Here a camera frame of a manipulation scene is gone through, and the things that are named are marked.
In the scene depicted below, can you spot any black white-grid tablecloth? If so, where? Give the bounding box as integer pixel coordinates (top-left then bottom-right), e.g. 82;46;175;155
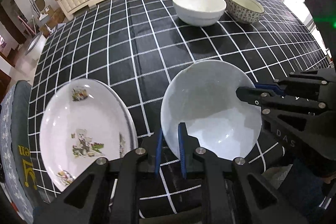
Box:
28;0;332;219

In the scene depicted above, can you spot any person's right forearm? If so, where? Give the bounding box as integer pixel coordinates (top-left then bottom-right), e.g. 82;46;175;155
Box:
276;158;336;214

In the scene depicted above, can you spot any cardboard box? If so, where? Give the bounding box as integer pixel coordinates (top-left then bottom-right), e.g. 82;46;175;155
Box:
46;5;66;28

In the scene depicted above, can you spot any white grey mop bucket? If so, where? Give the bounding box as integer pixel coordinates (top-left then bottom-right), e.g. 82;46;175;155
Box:
25;31;48;56

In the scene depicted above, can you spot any white plate with picture prints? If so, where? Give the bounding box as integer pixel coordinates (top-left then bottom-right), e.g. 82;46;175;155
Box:
39;79;133;191

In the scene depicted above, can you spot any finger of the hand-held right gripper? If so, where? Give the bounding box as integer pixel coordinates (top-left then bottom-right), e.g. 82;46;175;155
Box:
254;69;332;96
236;88;328;119

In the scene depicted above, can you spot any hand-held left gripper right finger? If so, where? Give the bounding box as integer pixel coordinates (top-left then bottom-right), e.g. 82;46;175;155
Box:
178;123;309;224

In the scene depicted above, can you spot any plain white bowl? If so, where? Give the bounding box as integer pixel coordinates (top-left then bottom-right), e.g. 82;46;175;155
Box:
172;0;227;27

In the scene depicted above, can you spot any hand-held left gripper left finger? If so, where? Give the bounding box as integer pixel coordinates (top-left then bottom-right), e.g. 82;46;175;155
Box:
33;128;164;224

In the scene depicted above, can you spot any green patterned bowl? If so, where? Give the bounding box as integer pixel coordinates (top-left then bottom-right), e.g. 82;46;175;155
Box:
226;0;265;24

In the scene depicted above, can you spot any blue floral white bowl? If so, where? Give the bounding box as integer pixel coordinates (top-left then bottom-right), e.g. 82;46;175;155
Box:
160;60;263;161

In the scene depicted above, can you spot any white mop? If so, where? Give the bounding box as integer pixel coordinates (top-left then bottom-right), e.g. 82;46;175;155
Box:
21;0;57;37

